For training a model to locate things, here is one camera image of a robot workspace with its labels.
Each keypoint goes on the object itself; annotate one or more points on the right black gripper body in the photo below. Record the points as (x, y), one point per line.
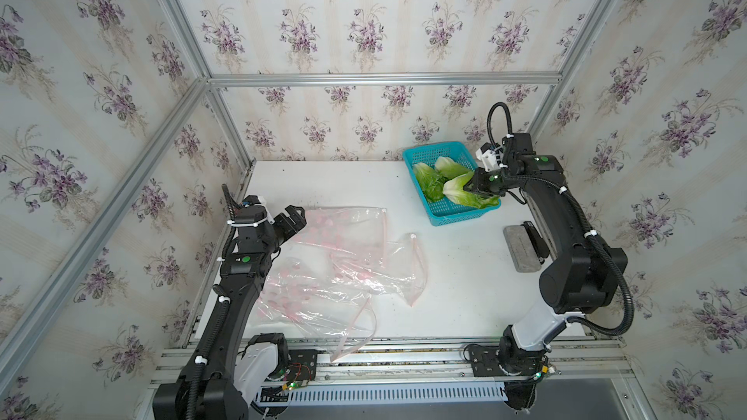
(491, 182)

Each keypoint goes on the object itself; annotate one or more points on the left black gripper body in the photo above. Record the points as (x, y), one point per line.
(282, 229)

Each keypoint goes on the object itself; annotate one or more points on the bagged cabbage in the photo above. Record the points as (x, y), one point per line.
(456, 192)
(449, 168)

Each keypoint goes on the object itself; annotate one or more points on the green chinese cabbage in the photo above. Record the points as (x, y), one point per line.
(430, 181)

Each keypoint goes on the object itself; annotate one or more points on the clear zip-top bag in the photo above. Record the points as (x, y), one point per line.
(353, 232)
(302, 303)
(399, 268)

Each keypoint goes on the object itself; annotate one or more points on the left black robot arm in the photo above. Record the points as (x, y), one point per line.
(224, 374)

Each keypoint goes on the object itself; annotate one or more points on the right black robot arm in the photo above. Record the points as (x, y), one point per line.
(584, 282)

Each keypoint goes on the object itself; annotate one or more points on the teal plastic basket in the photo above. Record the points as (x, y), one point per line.
(443, 212)

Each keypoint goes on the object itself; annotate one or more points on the grey whiteboard eraser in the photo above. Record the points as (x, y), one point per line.
(527, 247)

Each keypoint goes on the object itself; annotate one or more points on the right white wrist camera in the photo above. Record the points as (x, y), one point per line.
(489, 156)

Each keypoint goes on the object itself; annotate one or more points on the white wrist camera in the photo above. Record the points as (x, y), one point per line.
(253, 210)
(489, 156)

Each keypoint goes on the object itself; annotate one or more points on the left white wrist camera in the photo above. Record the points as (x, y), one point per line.
(253, 210)

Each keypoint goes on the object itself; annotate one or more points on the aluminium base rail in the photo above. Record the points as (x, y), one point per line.
(443, 359)

